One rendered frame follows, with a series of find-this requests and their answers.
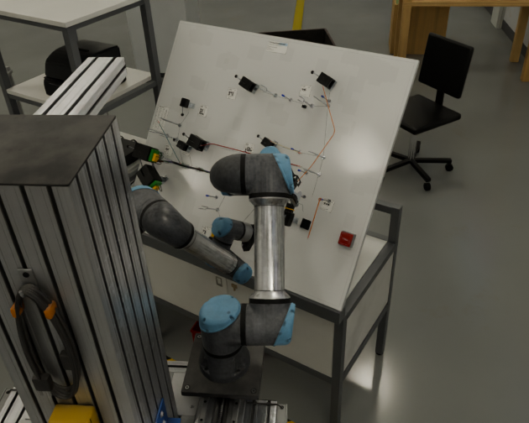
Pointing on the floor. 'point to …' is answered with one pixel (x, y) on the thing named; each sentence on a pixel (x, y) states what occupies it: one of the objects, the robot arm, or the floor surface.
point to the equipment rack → (26, 90)
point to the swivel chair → (451, 65)
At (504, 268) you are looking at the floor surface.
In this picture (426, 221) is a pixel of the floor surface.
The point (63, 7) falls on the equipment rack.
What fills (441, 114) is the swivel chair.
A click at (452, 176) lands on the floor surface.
